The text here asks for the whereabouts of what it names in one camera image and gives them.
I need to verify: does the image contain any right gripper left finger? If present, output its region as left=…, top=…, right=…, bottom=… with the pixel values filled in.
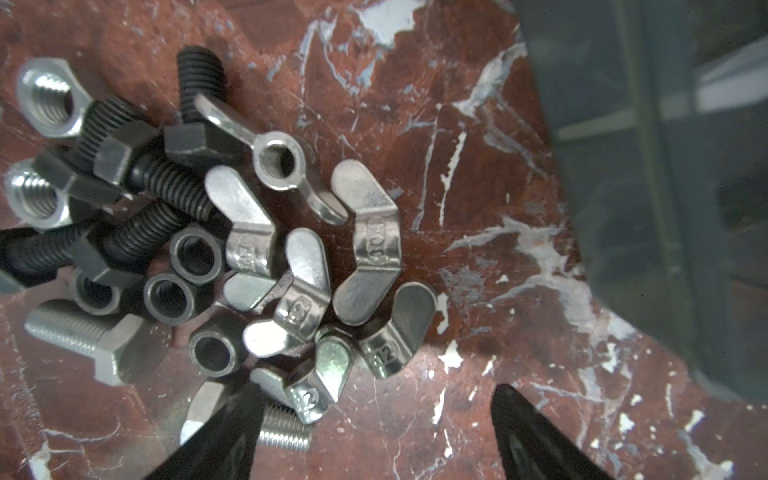
left=147, top=384, right=267, bottom=479

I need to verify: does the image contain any silver wing nut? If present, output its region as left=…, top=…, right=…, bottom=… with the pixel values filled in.
left=249, top=331, right=356, bottom=425
left=204, top=166, right=279, bottom=312
left=331, top=159, right=403, bottom=327
left=194, top=93, right=349, bottom=226
left=357, top=282, right=437, bottom=380
left=243, top=227, right=332, bottom=358

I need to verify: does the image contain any dark hex nut left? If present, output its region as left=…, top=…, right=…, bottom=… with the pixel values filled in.
left=68, top=268, right=129, bottom=316

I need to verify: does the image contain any black hex bolt lower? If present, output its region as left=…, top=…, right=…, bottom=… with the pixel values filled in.
left=68, top=200, right=191, bottom=287

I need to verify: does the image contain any silver wing nut upright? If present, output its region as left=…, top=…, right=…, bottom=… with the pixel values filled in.
left=194, top=93, right=349, bottom=226

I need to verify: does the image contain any black hex bolt top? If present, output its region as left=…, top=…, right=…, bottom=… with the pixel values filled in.
left=163, top=45, right=247, bottom=172

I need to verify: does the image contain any silver hex nut left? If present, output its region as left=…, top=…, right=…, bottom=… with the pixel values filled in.
left=3, top=159, right=73, bottom=231

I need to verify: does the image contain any dark hex nut bottom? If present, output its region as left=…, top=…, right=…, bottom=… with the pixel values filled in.
left=188, top=314, right=249, bottom=378

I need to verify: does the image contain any grey compartment organizer box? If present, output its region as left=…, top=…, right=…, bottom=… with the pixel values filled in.
left=516, top=1, right=767, bottom=401

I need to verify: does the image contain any silver hex nut top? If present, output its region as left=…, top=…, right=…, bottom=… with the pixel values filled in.
left=16, top=57, right=95, bottom=140

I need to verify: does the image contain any black hex bolt middle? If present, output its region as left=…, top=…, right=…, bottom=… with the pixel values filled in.
left=93, top=120, right=215, bottom=222

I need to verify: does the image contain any silver hex bolt left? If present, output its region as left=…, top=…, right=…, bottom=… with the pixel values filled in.
left=24, top=299, right=170, bottom=387

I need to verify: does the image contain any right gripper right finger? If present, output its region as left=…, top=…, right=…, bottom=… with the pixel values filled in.
left=490, top=384, right=610, bottom=480

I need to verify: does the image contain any dark hex nut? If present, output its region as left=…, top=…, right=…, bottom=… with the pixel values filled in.
left=188, top=314, right=249, bottom=378
left=169, top=223, right=228, bottom=285
left=68, top=268, right=129, bottom=316
left=143, top=272, right=202, bottom=326

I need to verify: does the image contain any silver hex nut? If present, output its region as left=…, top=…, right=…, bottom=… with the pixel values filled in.
left=3, top=159, right=73, bottom=231
left=16, top=57, right=95, bottom=140

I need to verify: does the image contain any silver hex bolt bottom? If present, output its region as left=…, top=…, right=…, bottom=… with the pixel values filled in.
left=179, top=380, right=314, bottom=452

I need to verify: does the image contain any black hex bolt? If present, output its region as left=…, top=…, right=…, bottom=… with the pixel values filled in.
left=93, top=120, right=215, bottom=222
left=163, top=45, right=247, bottom=172
left=68, top=200, right=191, bottom=287

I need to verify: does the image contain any silver hex bolt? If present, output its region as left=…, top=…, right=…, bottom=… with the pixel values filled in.
left=179, top=380, right=314, bottom=452
left=24, top=299, right=170, bottom=387

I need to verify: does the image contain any silver wing nut bottom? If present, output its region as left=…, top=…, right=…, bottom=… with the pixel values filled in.
left=249, top=331, right=356, bottom=425

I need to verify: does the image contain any dark hex nut lower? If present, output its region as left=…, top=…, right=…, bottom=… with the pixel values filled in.
left=143, top=272, right=202, bottom=326

